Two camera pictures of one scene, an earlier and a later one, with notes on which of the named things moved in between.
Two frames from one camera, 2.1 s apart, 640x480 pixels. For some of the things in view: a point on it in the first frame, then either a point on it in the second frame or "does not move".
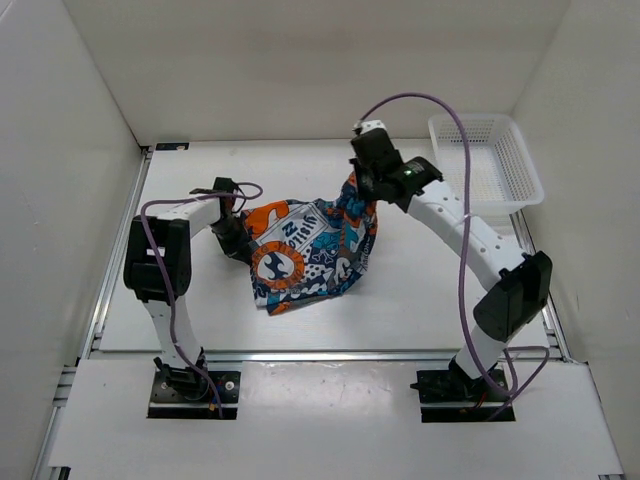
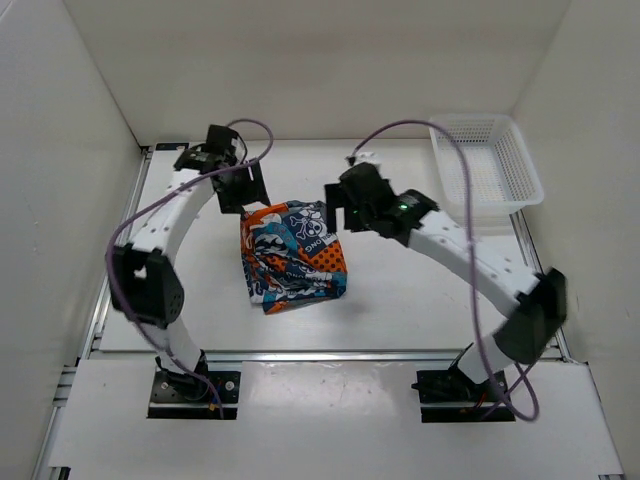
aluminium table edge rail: (120, 355) does not move
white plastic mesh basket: (502, 172) does not move
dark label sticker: (171, 146) does not move
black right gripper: (363, 193) -> (336, 195)
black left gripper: (240, 248) -> (253, 192)
